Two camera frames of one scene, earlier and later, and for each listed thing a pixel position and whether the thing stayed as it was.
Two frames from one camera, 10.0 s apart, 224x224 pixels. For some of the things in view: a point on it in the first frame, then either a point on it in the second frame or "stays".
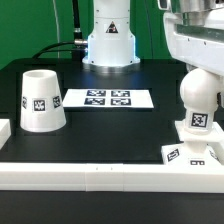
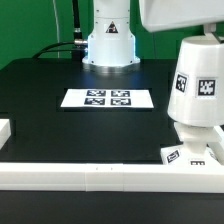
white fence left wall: x=5 y=131 stays
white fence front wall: x=113 y=177 stays
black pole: x=78 y=39 stays
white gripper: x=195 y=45 -> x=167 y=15
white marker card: x=109 y=98 stays
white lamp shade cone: x=41 y=107 -> x=197 y=91
